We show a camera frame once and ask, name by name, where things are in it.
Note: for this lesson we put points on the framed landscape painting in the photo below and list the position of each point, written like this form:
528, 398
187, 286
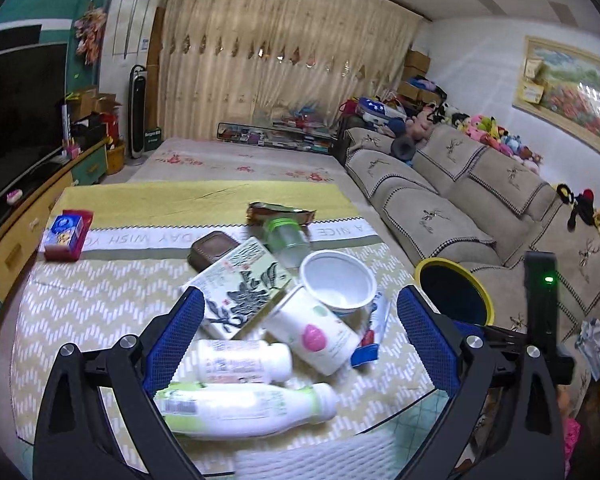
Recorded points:
565, 90

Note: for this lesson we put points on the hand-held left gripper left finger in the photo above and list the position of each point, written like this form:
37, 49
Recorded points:
180, 330

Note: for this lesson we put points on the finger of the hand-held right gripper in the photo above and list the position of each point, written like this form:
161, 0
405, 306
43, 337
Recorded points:
505, 335

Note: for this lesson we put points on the black tower fan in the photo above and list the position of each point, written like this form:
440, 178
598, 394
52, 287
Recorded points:
138, 110

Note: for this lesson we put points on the hanging artificial flower decoration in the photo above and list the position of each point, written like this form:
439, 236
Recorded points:
89, 30

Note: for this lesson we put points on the pile of printed papers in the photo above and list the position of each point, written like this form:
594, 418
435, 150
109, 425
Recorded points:
595, 345

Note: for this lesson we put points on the black mouse plush toy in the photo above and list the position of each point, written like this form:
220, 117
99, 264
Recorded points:
577, 205

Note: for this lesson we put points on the pile of plush toys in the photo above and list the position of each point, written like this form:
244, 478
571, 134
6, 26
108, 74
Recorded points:
480, 127

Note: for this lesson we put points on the brown plastic lidded box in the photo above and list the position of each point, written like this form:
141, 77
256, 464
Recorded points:
212, 247

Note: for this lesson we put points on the grey round cushion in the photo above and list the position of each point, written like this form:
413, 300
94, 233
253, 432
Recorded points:
403, 149

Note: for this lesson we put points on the blue tissue packet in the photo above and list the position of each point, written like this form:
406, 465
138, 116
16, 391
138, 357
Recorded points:
62, 232

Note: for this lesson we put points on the blue and white wrapper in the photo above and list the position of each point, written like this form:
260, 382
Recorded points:
367, 350

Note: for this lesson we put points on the large white green-labelled bottle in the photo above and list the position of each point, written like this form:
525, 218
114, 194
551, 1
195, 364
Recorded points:
240, 410

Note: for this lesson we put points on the black television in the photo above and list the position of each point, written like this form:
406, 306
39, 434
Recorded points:
15, 110

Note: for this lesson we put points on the white plastic cup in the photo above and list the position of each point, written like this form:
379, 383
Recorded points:
337, 280

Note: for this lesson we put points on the yellow and green TV cabinet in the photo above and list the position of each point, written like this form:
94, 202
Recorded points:
30, 210

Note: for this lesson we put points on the red bag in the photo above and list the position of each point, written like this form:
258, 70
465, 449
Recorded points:
111, 127

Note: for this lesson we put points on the clear bottle with green cap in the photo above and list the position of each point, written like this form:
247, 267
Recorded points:
287, 242

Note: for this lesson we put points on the beige floral floor mat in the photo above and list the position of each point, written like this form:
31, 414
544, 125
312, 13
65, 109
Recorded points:
220, 160

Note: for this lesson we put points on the beige embroidered curtain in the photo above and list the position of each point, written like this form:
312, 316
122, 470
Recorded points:
280, 60

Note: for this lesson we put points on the red tissue packet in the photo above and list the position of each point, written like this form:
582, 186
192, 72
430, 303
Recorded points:
85, 235

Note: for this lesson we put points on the pale green floral carton box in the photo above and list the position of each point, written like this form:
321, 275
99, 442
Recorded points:
240, 280

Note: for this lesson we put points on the blue star-print bag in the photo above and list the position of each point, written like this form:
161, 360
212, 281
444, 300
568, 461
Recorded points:
377, 110

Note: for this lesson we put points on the yellow basket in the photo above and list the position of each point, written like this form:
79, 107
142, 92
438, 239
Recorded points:
115, 160

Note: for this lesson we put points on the stacked cardboard boxes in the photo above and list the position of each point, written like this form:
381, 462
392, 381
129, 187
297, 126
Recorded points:
416, 65

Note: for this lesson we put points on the foil snack wrapper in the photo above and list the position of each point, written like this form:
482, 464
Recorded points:
265, 210

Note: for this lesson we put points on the small green box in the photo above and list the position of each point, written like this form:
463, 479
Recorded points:
153, 139

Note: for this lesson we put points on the low rack of books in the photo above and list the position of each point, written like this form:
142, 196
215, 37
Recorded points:
275, 135

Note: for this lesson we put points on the yellow-rimmed bin with black bag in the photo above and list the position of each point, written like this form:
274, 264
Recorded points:
455, 290

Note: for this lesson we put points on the open cardboard boxes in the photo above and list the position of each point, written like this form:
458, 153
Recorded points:
92, 105

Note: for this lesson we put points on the beige embroidered sofa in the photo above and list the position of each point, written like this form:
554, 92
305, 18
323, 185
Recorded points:
430, 200

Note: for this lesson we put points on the white carton with pink spot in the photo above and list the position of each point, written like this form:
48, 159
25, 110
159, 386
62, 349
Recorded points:
300, 330

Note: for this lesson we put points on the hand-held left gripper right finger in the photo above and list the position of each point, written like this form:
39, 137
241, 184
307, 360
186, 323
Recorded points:
422, 330

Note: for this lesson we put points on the white standing air conditioner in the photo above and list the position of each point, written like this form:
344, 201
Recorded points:
125, 25

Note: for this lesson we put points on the small white plastic bottle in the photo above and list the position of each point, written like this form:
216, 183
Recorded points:
245, 360

